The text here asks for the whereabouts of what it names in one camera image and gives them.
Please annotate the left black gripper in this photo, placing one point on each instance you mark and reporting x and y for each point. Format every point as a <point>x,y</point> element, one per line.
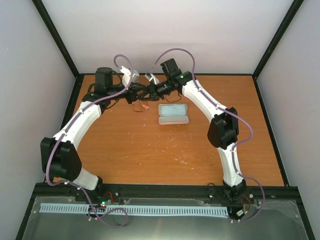
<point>133,92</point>

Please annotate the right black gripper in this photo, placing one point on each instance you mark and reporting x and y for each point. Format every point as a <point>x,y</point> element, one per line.
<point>154,92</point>

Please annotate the transparent brown sunglasses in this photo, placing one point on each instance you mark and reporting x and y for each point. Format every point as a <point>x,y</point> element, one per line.
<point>140,106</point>

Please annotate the light blue cleaning cloth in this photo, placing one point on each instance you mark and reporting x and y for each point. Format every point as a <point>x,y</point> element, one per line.
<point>173,110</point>

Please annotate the pink glasses case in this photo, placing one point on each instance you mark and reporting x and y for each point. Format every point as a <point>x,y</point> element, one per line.
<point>173,120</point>

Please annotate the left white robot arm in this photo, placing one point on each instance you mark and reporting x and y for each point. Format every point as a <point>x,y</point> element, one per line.
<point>60,161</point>

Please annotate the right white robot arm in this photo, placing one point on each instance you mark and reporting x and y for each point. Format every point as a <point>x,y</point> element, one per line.
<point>223,128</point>

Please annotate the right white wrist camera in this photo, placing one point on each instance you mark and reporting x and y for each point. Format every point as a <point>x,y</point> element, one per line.
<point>152,78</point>

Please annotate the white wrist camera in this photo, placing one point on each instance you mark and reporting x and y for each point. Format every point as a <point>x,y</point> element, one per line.
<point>152,78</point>
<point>127,75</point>

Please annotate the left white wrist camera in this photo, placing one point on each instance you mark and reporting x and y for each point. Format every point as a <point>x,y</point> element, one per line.
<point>127,75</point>

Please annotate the black aluminium frame rail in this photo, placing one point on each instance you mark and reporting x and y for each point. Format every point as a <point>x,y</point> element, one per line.
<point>207,193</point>

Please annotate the slotted grey cable duct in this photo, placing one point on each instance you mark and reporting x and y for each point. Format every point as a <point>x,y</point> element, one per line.
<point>140,210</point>

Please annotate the metal base plate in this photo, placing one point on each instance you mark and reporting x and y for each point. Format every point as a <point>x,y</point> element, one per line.
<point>275,220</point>

